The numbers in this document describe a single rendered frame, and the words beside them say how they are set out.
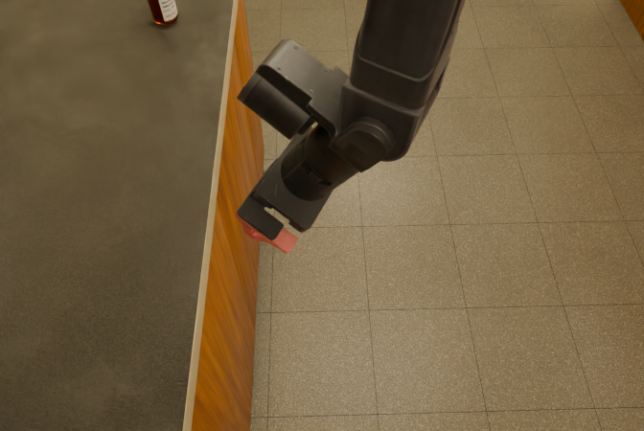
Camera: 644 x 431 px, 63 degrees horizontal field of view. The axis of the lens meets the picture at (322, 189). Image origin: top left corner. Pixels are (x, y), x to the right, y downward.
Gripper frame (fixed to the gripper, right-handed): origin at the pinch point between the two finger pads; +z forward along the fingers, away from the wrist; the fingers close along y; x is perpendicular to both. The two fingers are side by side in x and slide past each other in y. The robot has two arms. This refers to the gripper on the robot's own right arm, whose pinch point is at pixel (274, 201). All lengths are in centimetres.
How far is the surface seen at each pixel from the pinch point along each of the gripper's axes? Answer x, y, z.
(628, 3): 96, -229, 62
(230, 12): -23, -39, 26
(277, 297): 32, -26, 102
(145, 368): 0.0, 21.0, 12.3
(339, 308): 49, -32, 93
